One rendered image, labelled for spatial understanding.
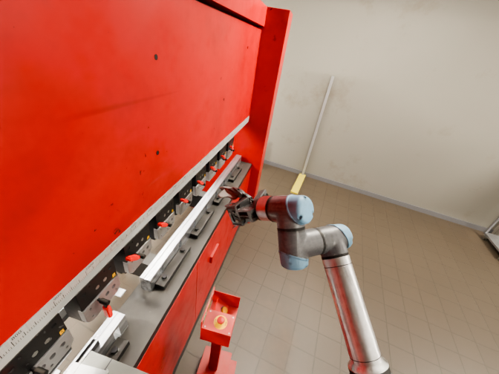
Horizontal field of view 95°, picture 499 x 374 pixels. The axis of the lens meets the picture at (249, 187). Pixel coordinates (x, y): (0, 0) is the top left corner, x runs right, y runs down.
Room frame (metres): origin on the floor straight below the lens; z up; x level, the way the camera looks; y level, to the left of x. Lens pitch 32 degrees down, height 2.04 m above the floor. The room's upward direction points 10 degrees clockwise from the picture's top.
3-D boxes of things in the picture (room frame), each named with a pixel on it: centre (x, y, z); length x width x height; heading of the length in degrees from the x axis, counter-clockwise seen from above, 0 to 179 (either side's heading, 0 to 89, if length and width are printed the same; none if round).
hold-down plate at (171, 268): (0.85, 0.35, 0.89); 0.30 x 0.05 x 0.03; 171
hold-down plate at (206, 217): (1.24, 0.29, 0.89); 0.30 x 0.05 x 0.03; 171
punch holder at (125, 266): (0.63, 0.44, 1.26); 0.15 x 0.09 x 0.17; 171
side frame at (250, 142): (2.54, 0.32, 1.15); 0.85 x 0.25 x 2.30; 81
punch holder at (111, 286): (0.43, 0.47, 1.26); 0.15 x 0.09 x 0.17; 171
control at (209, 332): (0.68, 0.03, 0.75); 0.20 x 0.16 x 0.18; 174
